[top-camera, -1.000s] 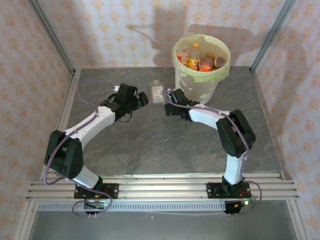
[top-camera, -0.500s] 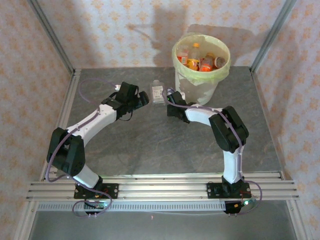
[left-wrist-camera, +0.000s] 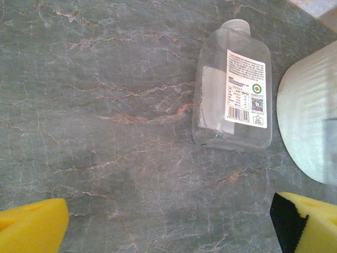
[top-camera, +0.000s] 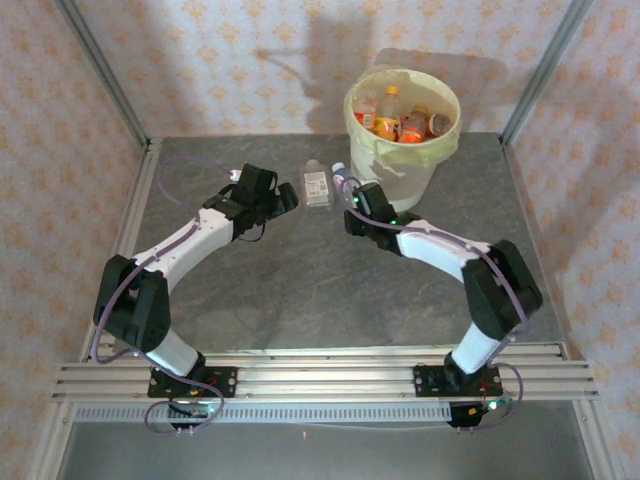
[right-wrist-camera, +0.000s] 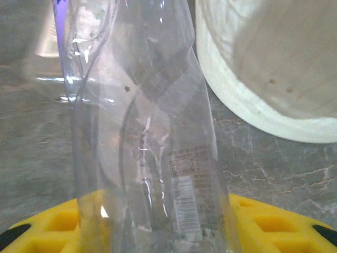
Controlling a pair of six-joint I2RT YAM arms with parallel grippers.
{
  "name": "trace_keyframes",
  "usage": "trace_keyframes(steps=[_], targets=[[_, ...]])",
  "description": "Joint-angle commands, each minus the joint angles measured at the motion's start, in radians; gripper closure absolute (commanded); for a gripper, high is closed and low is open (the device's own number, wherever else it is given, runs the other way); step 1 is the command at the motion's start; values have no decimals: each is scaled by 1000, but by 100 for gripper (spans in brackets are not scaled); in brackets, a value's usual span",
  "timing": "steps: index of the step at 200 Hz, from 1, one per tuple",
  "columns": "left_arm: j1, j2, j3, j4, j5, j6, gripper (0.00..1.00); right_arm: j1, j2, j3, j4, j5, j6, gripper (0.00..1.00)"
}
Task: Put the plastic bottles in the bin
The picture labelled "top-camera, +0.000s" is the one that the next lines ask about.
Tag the orange drink bottle white label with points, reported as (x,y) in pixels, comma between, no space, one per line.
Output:
(414,131)

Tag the aluminium frame post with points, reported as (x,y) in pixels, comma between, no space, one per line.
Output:
(110,80)
(540,70)

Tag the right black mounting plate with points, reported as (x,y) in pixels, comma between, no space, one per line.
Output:
(427,382)

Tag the controller board green light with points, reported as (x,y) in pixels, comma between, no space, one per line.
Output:
(197,411)
(472,412)

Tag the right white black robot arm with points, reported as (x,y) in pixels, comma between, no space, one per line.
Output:
(440,250)

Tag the white plastic bin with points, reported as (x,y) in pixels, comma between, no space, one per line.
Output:
(410,185)

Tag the clear square bottle white label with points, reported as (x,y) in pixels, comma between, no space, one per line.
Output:
(316,187)

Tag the black mounting plate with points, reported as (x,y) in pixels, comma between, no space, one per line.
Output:
(427,382)
(227,380)

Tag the orange bottle orange cap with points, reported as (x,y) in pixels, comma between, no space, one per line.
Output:
(387,120)

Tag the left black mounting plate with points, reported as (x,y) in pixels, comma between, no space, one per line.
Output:
(227,380)

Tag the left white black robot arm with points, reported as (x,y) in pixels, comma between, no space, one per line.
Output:
(200,240)

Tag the clear bottle purple cap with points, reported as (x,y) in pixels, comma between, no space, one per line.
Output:
(341,175)

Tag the right controller board green light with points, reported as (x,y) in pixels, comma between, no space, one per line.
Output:
(472,412)

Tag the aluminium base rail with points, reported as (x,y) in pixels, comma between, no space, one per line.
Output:
(325,380)

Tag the left controller board green light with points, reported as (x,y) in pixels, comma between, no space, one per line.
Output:
(197,411)

